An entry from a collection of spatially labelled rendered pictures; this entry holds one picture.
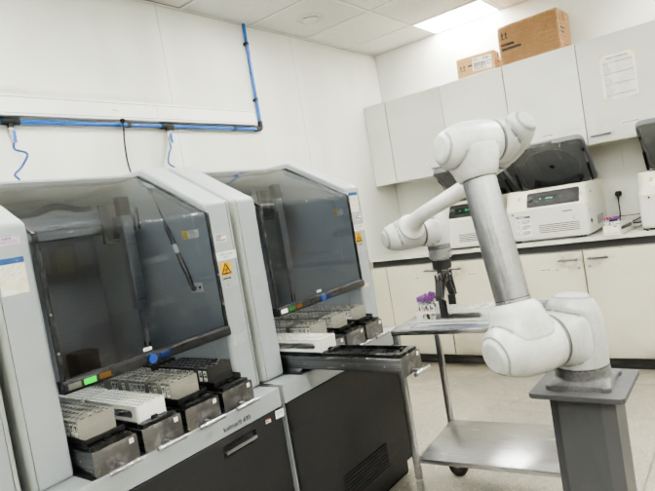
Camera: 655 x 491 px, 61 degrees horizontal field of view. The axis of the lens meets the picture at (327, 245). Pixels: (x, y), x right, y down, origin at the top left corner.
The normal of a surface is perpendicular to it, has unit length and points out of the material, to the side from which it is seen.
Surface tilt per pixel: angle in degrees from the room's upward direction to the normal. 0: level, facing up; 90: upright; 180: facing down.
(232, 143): 90
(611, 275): 90
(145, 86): 90
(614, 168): 90
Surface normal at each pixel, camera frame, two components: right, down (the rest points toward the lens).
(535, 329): 0.23, -0.24
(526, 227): -0.59, 0.14
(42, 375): 0.78, -0.10
